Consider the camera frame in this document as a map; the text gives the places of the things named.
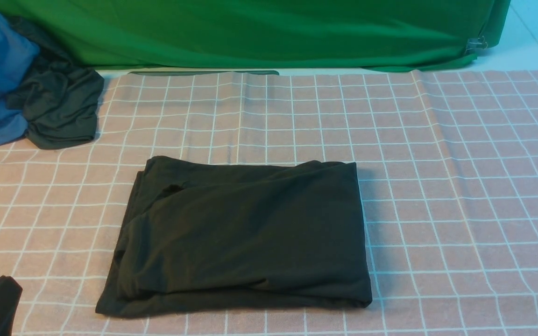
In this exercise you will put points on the dark gray long-sleeve top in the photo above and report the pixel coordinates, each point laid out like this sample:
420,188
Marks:
199,237

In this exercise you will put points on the dark gray crumpled garment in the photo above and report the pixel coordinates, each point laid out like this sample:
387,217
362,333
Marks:
58,96

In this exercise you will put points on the green backdrop cloth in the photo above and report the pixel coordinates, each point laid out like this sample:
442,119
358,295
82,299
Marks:
379,35

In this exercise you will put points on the pink checkered tablecloth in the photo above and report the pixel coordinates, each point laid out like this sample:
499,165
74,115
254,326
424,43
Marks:
448,168

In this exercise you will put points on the metal binder clip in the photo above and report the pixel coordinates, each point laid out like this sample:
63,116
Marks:
475,44

